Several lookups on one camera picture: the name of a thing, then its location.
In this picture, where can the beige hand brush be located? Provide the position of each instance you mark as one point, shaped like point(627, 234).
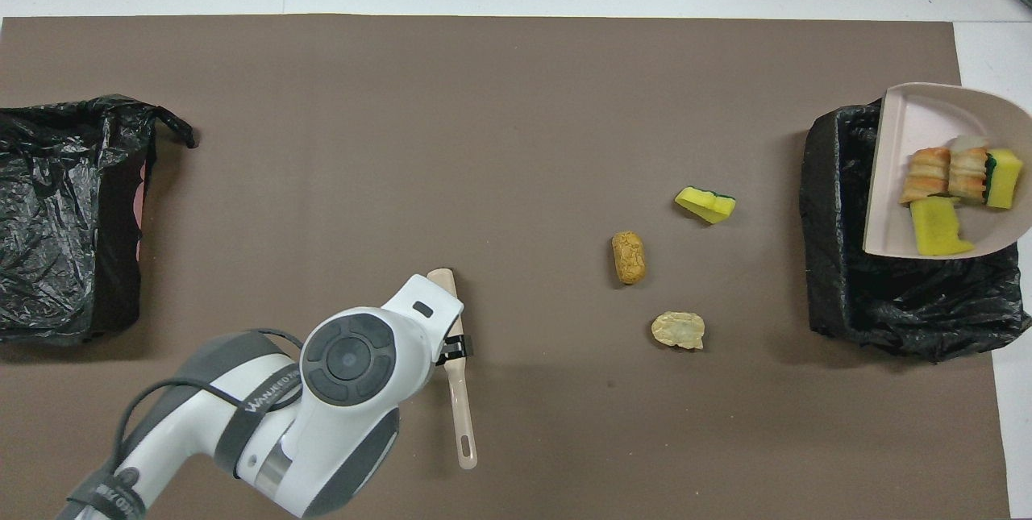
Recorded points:
point(461, 423)

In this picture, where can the brown toy bread loaf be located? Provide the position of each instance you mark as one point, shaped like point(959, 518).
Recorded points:
point(629, 258)

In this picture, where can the small pale toy pastry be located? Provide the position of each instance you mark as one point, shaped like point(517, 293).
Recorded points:
point(677, 330)

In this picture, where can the yellow green sponge piece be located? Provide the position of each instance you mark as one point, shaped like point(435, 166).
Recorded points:
point(705, 204)

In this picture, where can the yellow sponge scrap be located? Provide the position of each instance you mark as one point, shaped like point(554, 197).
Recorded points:
point(939, 227)
point(1004, 180)

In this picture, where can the tan toy pastry piece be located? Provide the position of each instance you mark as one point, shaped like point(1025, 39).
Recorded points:
point(967, 173)
point(925, 175)

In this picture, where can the beige plastic dustpan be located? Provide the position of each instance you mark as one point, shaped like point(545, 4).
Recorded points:
point(911, 125)

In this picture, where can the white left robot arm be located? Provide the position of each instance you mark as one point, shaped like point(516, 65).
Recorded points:
point(355, 391)

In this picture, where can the black bag lined pink bin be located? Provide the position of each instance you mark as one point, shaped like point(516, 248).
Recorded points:
point(48, 222)

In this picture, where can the brown table mat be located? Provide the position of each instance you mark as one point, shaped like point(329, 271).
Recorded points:
point(484, 101)

